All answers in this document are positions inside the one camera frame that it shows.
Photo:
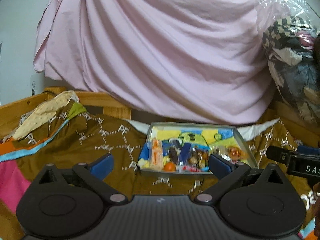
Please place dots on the pink bed sheet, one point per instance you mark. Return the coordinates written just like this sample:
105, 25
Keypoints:
199, 60

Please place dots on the brown paul frank blanket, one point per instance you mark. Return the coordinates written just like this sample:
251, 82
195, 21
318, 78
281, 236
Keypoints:
42, 198

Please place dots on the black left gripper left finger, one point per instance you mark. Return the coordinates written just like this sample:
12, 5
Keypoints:
93, 175

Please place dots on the orange white cracker packet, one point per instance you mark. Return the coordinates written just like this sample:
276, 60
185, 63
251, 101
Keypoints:
156, 154

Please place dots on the gold brown snack packet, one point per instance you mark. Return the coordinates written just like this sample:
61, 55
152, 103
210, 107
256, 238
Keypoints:
236, 153

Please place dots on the blue sausage snack packet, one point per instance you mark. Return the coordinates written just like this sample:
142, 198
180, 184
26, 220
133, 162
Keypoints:
198, 158

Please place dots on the person's right hand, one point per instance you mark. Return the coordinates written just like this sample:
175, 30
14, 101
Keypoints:
316, 210

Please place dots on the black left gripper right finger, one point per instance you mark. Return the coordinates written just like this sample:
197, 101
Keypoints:
230, 176

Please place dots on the plastic bag of clothes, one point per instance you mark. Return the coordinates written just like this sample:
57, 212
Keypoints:
288, 36

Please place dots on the dark blue snack packet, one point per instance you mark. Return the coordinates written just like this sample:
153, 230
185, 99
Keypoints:
184, 154

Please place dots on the clear round pastry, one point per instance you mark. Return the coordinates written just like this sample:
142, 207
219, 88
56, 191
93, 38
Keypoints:
174, 150

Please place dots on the red quail egg packet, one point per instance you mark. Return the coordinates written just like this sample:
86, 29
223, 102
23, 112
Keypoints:
189, 168

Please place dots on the small orange mandarin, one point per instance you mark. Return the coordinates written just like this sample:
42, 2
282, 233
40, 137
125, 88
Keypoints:
169, 167

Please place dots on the grey tray with dinosaur picture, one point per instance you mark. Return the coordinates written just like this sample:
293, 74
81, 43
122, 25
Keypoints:
211, 138

